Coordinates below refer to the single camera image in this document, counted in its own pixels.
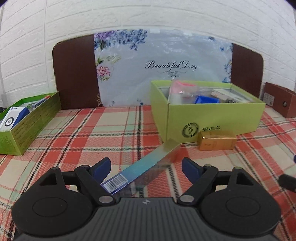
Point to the dark brown headboard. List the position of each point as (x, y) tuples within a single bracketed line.
[(76, 80)]

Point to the brown cardboard box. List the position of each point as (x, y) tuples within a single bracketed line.
[(280, 99)]

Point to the blue mint tin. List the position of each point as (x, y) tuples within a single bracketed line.
[(201, 99)]

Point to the plaid bed sheet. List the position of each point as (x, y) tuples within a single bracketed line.
[(124, 135)]

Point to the floral plastic bedding bag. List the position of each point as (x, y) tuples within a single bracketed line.
[(128, 60)]

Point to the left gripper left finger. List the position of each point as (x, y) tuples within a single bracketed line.
[(90, 179)]

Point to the white blue box in tray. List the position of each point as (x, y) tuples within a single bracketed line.
[(13, 117)]

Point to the green box lid tray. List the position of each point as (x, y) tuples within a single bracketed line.
[(42, 110)]

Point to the iridescent long toothpaste box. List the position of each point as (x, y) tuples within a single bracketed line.
[(142, 172)]

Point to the orange white medicine box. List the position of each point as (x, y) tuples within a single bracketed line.
[(225, 95)]

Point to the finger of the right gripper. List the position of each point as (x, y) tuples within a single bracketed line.
[(286, 180)]

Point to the white glove pink cuff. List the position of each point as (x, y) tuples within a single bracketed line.
[(183, 88)]

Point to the light green shoe box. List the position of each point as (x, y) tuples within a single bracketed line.
[(183, 122)]

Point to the gold copper box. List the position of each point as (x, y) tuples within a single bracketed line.
[(216, 140)]

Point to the clear plastic bag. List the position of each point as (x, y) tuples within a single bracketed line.
[(178, 99)]

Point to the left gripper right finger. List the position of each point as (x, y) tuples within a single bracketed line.
[(201, 178)]

